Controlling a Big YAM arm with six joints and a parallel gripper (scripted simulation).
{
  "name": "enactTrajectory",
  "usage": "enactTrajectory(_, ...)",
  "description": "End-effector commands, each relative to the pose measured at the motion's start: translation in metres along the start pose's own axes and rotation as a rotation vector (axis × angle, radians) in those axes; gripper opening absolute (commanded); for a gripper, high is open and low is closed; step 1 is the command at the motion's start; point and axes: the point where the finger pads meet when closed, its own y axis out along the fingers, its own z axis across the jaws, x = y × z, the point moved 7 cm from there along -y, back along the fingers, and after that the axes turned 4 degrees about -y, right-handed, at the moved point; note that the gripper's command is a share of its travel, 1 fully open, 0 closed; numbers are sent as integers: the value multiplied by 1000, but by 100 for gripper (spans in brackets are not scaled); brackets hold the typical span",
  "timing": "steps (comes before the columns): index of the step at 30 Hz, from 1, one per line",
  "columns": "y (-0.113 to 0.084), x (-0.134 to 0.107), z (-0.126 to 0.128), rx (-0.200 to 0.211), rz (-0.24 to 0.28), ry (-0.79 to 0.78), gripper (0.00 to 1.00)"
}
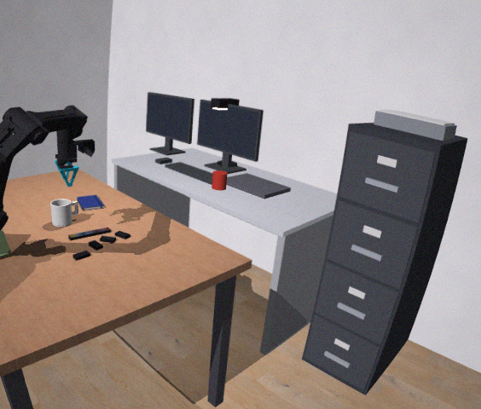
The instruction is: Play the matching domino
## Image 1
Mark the grey metal mug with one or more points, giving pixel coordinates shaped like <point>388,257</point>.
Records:
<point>61,212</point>

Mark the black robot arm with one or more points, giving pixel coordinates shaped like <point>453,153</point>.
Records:
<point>27,130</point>

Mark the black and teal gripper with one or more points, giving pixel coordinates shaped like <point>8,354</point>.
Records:
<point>62,160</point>

